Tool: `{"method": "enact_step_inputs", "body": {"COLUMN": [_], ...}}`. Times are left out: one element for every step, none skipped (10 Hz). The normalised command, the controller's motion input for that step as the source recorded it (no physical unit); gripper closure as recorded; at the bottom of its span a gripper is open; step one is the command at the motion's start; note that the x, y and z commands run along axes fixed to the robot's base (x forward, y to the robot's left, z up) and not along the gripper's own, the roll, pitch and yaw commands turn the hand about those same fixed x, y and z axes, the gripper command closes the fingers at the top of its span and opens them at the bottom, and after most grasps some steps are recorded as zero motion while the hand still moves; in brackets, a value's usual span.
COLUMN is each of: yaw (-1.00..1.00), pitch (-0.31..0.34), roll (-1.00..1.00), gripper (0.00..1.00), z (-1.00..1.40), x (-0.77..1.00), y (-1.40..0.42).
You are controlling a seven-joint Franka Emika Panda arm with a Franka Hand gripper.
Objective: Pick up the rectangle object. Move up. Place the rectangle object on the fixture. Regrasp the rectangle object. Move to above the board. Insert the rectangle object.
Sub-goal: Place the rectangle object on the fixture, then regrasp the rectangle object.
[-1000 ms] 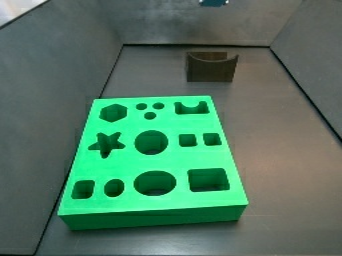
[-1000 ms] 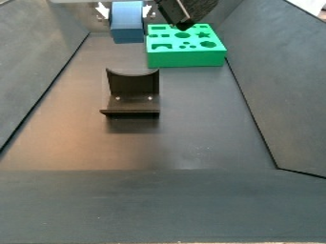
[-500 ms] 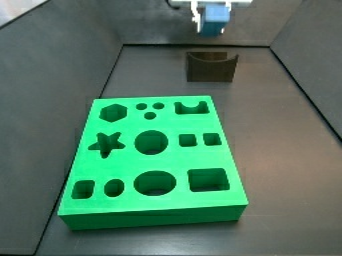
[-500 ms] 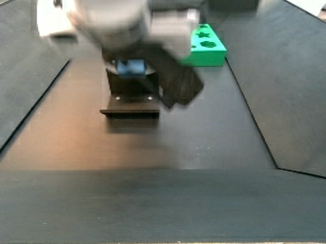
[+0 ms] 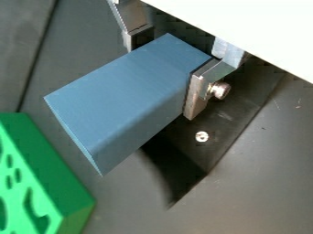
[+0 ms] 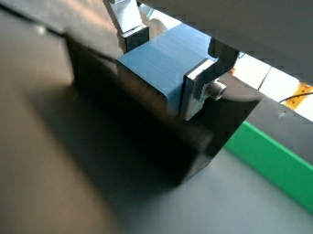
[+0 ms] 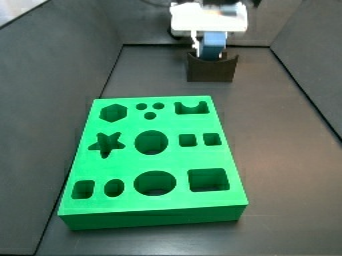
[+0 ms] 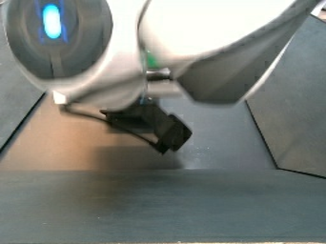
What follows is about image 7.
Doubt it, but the blue rectangular block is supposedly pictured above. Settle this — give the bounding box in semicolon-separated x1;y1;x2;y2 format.
199;31;226;61

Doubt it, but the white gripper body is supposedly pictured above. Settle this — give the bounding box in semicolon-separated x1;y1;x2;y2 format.
170;1;249;37

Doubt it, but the green shape sorting board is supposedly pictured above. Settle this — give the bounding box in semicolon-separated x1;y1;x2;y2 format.
58;96;249;230

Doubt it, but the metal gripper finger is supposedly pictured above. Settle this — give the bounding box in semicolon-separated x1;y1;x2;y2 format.
191;30;201;57

